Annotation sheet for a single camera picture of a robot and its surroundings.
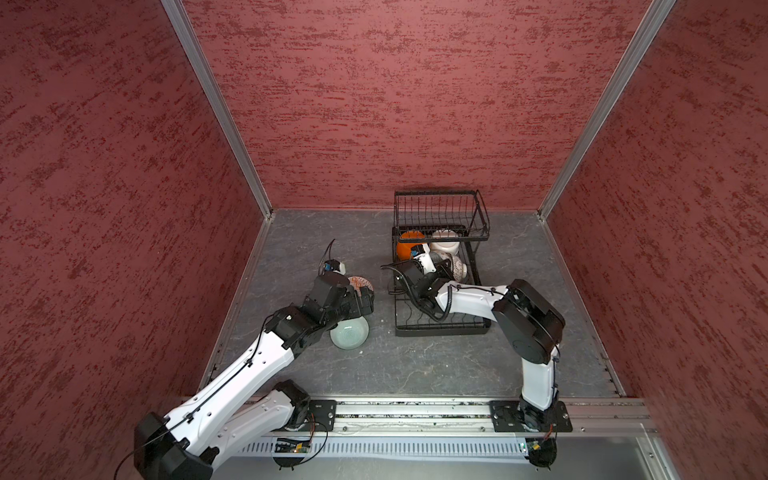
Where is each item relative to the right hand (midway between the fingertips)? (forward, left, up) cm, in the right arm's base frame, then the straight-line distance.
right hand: (447, 266), depth 91 cm
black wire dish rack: (+22, -1, -5) cm, 23 cm away
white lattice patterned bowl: (0, -4, -1) cm, 4 cm away
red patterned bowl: (-1, +28, -5) cm, 29 cm away
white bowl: (+12, -2, -1) cm, 12 cm away
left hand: (-15, +27, +6) cm, 31 cm away
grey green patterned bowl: (+2, +4, +1) cm, 4 cm away
